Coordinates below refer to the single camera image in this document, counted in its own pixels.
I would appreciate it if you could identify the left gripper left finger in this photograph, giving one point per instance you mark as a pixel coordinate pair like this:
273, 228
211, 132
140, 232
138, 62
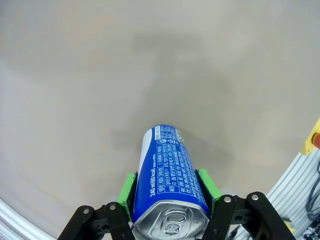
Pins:
107, 222

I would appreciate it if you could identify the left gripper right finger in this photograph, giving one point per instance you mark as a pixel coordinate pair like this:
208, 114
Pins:
245, 220

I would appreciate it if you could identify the blue Pocari Sweat can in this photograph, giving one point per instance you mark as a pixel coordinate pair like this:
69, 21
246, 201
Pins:
170, 175

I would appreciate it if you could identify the yellow emergency stop box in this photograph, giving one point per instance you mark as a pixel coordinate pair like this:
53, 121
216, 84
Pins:
312, 137

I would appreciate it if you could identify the aluminium frame profile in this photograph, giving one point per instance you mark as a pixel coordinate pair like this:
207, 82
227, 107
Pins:
292, 182

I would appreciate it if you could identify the aluminium table edge rail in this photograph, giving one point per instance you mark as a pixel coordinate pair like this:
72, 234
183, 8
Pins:
20, 220

